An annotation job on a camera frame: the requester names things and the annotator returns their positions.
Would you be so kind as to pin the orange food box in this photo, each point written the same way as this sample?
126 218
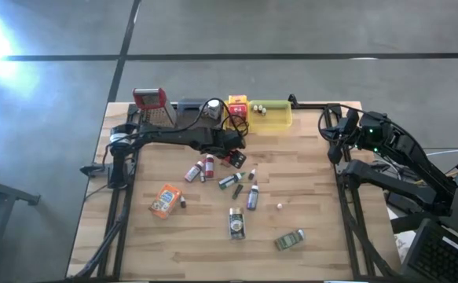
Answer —
165 201

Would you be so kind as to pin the white-lidded clear jar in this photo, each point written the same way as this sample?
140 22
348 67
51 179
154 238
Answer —
214 107

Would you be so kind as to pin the black floor stand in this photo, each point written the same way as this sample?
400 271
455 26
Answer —
8 190

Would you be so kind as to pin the pink labelled bottle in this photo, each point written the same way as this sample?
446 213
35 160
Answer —
193 173

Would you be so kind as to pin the translucent yellow-green bin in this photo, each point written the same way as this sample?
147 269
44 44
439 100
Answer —
275 118

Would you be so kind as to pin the small brown dropper bottle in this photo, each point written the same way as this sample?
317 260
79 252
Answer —
251 175

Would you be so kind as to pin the dark green small tube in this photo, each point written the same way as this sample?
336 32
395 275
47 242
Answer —
237 192

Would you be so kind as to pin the black table frame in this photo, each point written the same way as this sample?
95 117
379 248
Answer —
352 239

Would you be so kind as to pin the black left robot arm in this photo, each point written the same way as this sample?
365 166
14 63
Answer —
165 135

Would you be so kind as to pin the green food colouring bottle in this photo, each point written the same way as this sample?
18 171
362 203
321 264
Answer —
230 180

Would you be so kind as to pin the red tin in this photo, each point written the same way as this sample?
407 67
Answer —
236 159

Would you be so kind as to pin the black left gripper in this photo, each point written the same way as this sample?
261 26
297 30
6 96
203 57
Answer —
228 141

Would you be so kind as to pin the yellow perforated basket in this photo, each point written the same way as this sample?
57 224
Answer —
226 112

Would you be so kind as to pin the spice jar labelled SPICES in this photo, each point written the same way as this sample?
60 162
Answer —
237 224

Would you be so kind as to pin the blue food colouring bottle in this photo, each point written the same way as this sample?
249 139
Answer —
253 198

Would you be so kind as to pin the open grey laptop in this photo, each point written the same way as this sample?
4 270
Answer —
440 255

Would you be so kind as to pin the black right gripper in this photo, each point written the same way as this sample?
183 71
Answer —
358 131

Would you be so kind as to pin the grey plastic bin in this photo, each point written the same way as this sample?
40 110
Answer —
189 114

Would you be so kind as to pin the red fruit snack box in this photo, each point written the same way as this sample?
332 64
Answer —
237 110

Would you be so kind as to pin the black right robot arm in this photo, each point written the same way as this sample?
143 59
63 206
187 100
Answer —
409 157

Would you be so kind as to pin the large red food colouring bottle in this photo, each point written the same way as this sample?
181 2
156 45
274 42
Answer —
209 167

